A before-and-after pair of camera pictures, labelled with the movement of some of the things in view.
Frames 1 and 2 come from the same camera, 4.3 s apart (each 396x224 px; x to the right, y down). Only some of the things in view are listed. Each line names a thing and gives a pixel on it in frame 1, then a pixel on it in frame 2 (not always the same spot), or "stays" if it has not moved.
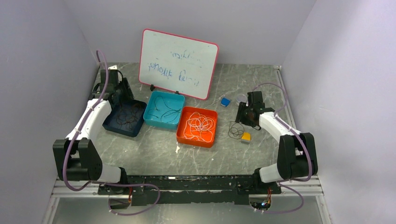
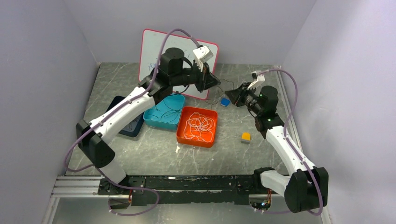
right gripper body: x=243 y=115 -> x=248 y=92
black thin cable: x=236 y=130 -> x=222 y=89
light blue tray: x=163 y=109 stays
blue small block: x=225 y=101 stays
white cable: x=199 y=128 stays
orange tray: x=196 y=127 stays
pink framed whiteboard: x=177 y=64 stays
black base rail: x=225 y=189 stays
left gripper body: x=124 y=90 -> x=198 y=76
